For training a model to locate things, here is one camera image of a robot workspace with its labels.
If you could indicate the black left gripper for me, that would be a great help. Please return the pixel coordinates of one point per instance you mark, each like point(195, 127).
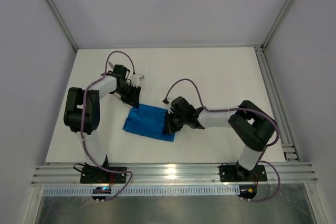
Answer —
point(132, 94)

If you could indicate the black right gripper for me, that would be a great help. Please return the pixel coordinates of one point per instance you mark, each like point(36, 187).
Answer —
point(172, 120)

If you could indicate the blue cloth napkin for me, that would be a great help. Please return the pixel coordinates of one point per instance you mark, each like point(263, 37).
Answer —
point(147, 121)

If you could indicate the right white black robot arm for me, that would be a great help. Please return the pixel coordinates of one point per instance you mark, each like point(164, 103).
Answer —
point(255, 128)

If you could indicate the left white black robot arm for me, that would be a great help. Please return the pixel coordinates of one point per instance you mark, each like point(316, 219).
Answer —
point(82, 110)

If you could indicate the left black controller board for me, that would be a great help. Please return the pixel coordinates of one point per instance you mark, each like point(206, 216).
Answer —
point(101, 193)

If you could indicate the black controller board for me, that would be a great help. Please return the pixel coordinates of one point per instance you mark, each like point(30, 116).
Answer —
point(101, 193)
point(247, 193)

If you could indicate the right black controller board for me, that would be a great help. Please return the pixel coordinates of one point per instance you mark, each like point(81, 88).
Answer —
point(247, 193)

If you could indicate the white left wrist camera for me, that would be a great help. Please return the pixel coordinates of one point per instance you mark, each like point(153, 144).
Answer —
point(136, 79)

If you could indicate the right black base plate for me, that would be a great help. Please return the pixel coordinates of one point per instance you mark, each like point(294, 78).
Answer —
point(235, 173)

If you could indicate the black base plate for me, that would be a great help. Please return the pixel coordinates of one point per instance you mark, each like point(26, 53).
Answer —
point(235, 173)
point(95, 175)

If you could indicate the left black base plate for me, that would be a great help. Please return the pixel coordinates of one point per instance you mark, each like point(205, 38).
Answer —
point(95, 175)

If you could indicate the slotted grey cable duct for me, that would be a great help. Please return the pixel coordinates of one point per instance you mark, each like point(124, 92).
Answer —
point(131, 191)

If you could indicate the right side aluminium rail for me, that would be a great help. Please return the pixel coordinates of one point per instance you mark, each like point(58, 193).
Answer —
point(286, 136)

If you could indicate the aluminium rail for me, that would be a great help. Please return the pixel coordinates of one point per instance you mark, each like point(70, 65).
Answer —
point(286, 136)
point(170, 174)

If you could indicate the aluminium front rail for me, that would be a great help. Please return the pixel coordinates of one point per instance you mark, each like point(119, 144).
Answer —
point(170, 174)

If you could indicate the left aluminium frame post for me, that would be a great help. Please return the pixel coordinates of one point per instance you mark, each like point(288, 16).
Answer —
point(61, 23)

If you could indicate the aluminium frame post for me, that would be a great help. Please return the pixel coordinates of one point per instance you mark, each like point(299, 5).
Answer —
point(61, 23)
point(282, 14)

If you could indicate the right aluminium frame post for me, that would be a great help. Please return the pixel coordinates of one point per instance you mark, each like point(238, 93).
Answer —
point(282, 14)

